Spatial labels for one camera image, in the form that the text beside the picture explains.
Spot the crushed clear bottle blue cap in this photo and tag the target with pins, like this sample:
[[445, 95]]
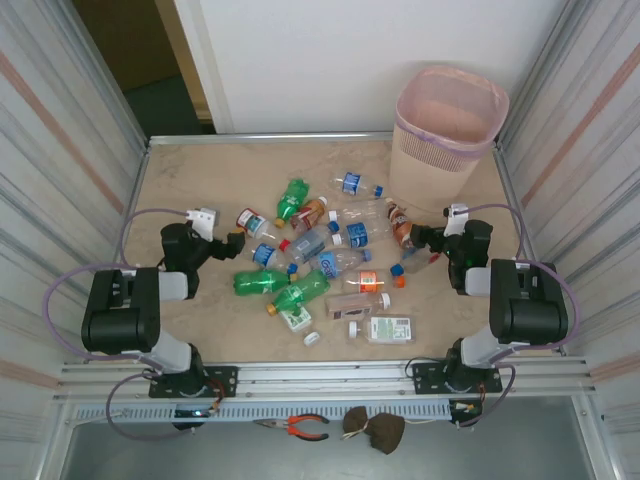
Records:
[[415, 262]]

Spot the clear bottle red label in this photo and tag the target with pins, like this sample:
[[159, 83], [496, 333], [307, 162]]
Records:
[[248, 218]]

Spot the clear bottle dark blue label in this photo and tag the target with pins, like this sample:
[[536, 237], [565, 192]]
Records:
[[263, 255]]

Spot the brown chocolate drink bottle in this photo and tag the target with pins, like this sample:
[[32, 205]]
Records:
[[397, 217]]

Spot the large clear bottle no label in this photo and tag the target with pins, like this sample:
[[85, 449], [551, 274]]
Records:
[[365, 210]]

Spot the clear bottle grey label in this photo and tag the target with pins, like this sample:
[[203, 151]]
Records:
[[306, 245]]

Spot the clear bottle orange label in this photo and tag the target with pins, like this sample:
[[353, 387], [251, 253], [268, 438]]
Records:
[[367, 281]]

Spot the green soda bottle orange cap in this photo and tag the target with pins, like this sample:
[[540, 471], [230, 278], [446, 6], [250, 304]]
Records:
[[300, 292]]

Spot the brown iced coffee bottle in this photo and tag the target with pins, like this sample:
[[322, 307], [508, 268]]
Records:
[[310, 214]]

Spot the bottle green label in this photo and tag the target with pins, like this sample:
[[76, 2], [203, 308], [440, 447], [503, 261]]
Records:
[[390, 330]]

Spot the small clear bottle blue label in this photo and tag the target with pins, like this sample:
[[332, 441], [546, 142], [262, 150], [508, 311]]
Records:
[[352, 182]]

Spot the small bottle lime label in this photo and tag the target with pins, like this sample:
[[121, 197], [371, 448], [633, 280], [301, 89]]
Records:
[[296, 320]]

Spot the clear bottle light blue label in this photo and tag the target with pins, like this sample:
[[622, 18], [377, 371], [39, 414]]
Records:
[[330, 262]]

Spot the square bottle purple label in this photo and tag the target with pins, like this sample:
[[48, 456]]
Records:
[[350, 305]]

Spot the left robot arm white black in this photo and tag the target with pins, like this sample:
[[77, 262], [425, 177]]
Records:
[[120, 310]]

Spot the beige plastic waste bin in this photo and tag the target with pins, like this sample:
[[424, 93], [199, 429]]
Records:
[[425, 180]]

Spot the corrugated metal side panel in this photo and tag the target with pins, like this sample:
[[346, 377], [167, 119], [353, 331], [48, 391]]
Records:
[[615, 200], [50, 150]]

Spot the black electronics board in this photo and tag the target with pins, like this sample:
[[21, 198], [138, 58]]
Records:
[[467, 407], [192, 414]]

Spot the brown cloth pouch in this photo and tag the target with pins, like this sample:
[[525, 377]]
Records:
[[387, 432]]

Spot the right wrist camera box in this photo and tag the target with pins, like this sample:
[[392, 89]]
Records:
[[456, 217]]

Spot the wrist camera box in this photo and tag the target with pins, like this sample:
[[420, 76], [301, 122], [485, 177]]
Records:
[[205, 220], [456, 217]]

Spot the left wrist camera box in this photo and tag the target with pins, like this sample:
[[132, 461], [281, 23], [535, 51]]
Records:
[[205, 220]]

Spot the aluminium table side rail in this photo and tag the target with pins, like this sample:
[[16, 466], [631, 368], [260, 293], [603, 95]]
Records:
[[145, 157], [506, 175]]

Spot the aluminium table end rail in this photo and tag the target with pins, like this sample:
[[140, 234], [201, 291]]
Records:
[[275, 137]]

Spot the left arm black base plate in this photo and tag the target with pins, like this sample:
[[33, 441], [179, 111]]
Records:
[[225, 377]]

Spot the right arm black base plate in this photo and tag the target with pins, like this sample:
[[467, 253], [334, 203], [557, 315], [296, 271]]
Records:
[[425, 375]]

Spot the aluminium mounting rail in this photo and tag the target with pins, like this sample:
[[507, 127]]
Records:
[[325, 377]]

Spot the white and tan door frame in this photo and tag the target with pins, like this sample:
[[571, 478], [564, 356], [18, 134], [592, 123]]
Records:
[[209, 75]]

